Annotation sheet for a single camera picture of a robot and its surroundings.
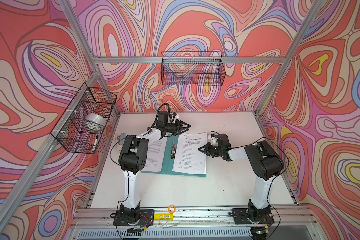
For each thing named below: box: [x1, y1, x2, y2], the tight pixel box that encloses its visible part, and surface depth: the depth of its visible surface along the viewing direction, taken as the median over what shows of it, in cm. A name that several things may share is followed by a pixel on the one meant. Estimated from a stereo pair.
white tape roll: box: [84, 112, 107, 127], surface depth 75 cm
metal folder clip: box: [171, 141, 177, 160], surface depth 98 cm
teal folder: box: [141, 134, 207, 177], surface depth 93 cm
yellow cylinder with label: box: [154, 213, 174, 220], surface depth 74 cm
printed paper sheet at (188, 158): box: [172, 132, 208, 175], surface depth 97 cm
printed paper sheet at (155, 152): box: [141, 136, 168, 172], surface depth 95 cm
